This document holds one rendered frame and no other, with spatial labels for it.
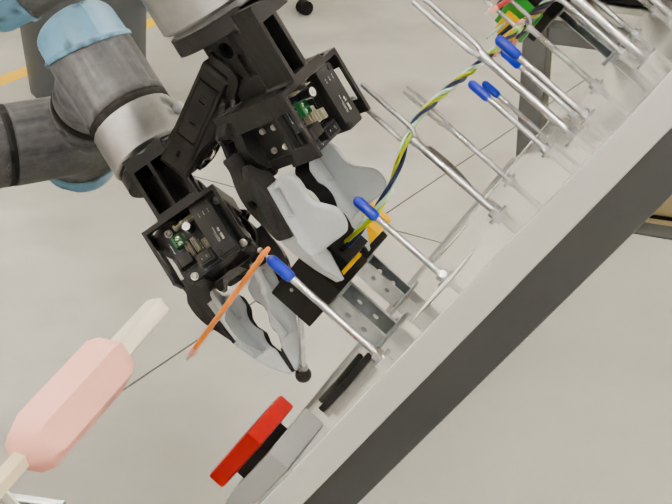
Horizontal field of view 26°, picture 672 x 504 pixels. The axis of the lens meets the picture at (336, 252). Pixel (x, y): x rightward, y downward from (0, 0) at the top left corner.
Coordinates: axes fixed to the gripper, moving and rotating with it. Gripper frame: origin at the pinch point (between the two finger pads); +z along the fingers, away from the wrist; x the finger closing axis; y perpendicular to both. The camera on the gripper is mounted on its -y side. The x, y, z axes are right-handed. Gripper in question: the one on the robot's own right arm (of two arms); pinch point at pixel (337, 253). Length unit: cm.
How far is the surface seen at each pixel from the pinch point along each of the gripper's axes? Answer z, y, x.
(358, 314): 4.9, -0.6, -1.0
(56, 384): -26, 60, -63
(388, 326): 7.3, -0.3, 0.7
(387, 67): 67, -247, 307
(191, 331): 61, -183, 124
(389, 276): 15.9, -24.6, 28.3
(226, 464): 2.3, 4.7, -22.6
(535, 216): -6.9, 32.7, -18.9
